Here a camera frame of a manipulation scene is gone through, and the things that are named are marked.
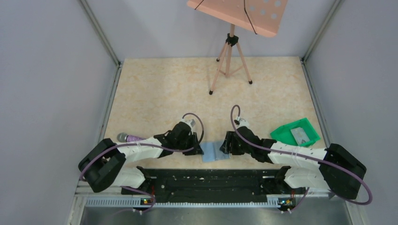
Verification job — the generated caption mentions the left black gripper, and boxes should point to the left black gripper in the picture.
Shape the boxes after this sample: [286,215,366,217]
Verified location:
[176,132,204,156]

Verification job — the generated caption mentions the beige card holder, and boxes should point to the beige card holder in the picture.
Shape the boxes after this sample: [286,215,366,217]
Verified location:
[200,141,230,163]

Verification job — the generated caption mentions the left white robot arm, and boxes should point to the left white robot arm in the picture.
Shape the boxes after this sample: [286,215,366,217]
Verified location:
[78,119,202,194]

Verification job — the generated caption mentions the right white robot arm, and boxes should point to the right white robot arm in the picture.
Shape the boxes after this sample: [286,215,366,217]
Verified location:
[220,127,367,200]

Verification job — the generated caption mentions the card in green bin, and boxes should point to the card in green bin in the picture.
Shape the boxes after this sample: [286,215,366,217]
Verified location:
[291,127,310,145]

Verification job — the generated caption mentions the green plastic bin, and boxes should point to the green plastic bin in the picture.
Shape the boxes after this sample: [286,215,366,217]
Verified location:
[270,118,321,147]

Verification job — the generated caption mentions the purple glitter microphone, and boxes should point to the purple glitter microphone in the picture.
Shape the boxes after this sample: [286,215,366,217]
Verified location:
[117,133,144,143]

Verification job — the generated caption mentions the pink music stand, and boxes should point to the pink music stand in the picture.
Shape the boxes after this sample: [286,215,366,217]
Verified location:
[186,0,289,95]

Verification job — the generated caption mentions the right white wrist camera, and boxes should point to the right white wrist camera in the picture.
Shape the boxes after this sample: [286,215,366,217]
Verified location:
[234,116,250,128]

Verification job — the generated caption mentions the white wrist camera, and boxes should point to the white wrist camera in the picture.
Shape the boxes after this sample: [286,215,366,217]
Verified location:
[181,119,196,130]
[234,116,250,128]

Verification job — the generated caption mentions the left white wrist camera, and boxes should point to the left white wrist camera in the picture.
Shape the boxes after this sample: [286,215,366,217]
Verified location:
[181,119,196,130]

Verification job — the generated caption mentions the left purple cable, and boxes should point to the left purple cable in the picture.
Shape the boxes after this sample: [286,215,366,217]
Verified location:
[79,112,205,215]

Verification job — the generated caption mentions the purple cable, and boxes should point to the purple cable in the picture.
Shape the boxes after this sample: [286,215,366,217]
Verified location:
[230,105,373,215]
[79,112,205,215]

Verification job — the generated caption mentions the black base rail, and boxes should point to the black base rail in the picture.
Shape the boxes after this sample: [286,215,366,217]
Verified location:
[138,169,306,204]

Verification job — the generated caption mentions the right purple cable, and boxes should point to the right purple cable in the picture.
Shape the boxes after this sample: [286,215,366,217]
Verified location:
[230,105,373,215]

